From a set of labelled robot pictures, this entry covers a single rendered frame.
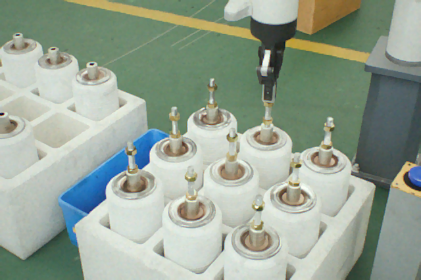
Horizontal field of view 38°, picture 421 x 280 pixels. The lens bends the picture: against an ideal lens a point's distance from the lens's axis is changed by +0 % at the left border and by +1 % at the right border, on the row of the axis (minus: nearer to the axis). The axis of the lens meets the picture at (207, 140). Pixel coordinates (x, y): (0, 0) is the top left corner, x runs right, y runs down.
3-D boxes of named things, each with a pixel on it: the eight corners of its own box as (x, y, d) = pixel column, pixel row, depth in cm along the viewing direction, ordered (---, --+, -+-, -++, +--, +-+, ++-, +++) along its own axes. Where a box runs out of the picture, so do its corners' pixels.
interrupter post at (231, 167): (241, 175, 105) (241, 160, 103) (228, 179, 104) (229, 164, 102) (234, 167, 106) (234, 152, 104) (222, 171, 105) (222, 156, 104)
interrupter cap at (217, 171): (261, 179, 104) (262, 176, 103) (222, 192, 101) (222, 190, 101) (239, 156, 109) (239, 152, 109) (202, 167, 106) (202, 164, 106)
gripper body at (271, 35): (293, 23, 94) (288, 77, 99) (302, 2, 100) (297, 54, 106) (245, 18, 95) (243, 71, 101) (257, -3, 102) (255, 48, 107)
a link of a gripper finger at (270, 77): (256, 64, 98) (260, 75, 104) (254, 74, 98) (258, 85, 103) (273, 66, 97) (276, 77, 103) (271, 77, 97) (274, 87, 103)
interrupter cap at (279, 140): (251, 154, 109) (252, 151, 109) (241, 130, 115) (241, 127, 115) (292, 149, 111) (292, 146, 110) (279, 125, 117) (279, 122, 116)
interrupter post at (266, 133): (261, 144, 112) (262, 129, 110) (258, 137, 114) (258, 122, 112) (274, 142, 112) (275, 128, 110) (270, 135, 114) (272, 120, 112)
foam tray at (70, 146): (41, 111, 166) (29, 52, 156) (150, 162, 148) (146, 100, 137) (-91, 187, 141) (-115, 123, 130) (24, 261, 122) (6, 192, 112)
